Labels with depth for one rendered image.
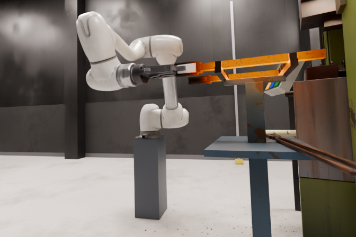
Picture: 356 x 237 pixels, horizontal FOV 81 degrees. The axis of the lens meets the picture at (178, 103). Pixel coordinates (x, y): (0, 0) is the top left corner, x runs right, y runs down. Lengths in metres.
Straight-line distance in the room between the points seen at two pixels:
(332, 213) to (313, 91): 0.54
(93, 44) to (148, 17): 3.66
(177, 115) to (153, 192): 0.61
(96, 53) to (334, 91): 1.00
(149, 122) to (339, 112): 1.19
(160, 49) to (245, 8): 2.98
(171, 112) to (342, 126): 1.02
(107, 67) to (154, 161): 1.00
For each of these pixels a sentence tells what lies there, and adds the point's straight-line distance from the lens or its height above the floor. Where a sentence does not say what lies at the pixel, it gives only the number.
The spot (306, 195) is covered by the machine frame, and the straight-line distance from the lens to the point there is 1.20.
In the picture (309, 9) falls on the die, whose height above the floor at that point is 1.31.
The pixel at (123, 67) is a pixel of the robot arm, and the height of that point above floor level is 0.95.
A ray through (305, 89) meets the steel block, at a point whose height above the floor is 0.87.
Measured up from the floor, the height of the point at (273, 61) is 0.92.
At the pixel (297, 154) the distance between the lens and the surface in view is 0.62.
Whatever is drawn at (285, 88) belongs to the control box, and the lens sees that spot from 1.75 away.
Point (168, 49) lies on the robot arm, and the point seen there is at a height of 1.17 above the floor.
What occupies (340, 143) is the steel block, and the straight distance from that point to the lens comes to 1.15.
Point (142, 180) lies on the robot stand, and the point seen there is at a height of 0.29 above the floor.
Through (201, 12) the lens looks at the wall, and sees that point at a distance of 4.17.
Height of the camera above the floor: 0.77
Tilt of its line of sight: 3 degrees up
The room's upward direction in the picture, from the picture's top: 2 degrees counter-clockwise
